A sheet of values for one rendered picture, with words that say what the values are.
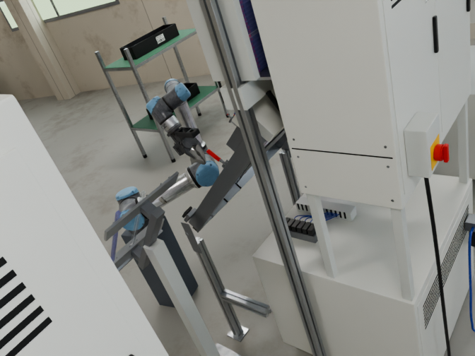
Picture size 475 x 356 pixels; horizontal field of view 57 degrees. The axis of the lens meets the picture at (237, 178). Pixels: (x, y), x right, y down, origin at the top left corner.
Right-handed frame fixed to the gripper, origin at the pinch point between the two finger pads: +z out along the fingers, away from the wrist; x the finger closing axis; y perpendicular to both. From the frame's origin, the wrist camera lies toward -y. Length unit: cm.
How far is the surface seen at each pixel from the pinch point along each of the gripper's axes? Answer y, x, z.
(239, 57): -77, 22, -20
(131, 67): 148, -105, -88
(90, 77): 474, -258, -188
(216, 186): -26.4, 21.0, 8.4
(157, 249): -7.5, 46.9, 12.8
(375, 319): -51, 21, 78
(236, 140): -48, 17, -1
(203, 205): -10.4, 21.0, 12.7
